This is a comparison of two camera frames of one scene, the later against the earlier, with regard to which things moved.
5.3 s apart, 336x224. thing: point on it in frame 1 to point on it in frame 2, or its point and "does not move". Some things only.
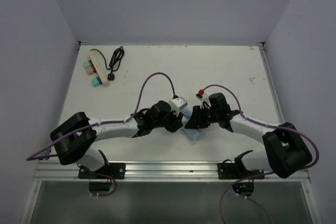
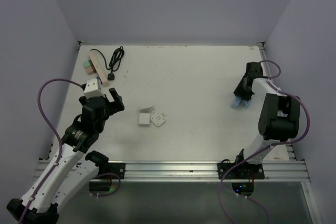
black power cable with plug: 115,61 does not move
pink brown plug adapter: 91,70 does not move
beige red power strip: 96,64 does not move
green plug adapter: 87,63 does not move
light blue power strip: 193,133 to 238,102
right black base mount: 229,171 does not move
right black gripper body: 204,117 to 243,92
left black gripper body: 170,122 to 111,107
